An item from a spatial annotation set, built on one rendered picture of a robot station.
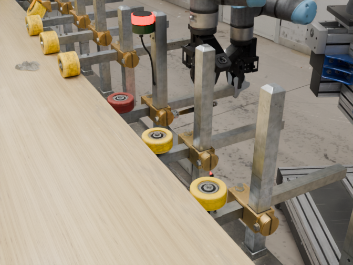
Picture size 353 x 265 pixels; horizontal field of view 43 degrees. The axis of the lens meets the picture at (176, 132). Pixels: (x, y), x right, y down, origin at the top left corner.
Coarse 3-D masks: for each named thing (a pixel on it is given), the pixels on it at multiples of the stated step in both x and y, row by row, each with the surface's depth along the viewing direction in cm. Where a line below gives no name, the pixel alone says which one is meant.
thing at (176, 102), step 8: (216, 88) 150; (224, 88) 150; (232, 88) 151; (176, 96) 145; (184, 96) 145; (192, 96) 145; (216, 96) 150; (224, 96) 151; (144, 104) 140; (168, 104) 141; (176, 104) 143; (184, 104) 145; (192, 104) 146; (128, 112) 136; (136, 112) 137; (144, 112) 138; (128, 120) 137
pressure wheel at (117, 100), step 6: (108, 96) 134; (114, 96) 135; (120, 96) 133; (126, 96) 135; (132, 96) 134; (108, 102) 132; (114, 102) 131; (120, 102) 131; (126, 102) 131; (132, 102) 133; (114, 108) 131; (120, 108) 131; (126, 108) 132; (132, 108) 134
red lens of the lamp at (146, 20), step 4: (132, 16) 119; (136, 16) 119; (148, 16) 119; (152, 16) 120; (132, 20) 120; (136, 20) 119; (140, 20) 119; (144, 20) 119; (148, 20) 119; (152, 20) 120; (136, 24) 120; (140, 24) 119; (144, 24) 119; (148, 24) 120
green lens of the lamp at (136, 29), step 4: (132, 24) 121; (152, 24) 121; (132, 28) 121; (136, 28) 120; (140, 28) 120; (144, 28) 120; (148, 28) 120; (152, 28) 121; (136, 32) 121; (140, 32) 120; (144, 32) 120; (148, 32) 121; (152, 32) 122
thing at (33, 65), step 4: (16, 64) 155; (20, 64) 155; (24, 64) 155; (28, 64) 155; (32, 64) 154; (36, 64) 157; (16, 68) 154; (20, 68) 153; (24, 68) 154; (28, 68) 154; (32, 68) 154; (36, 68) 154
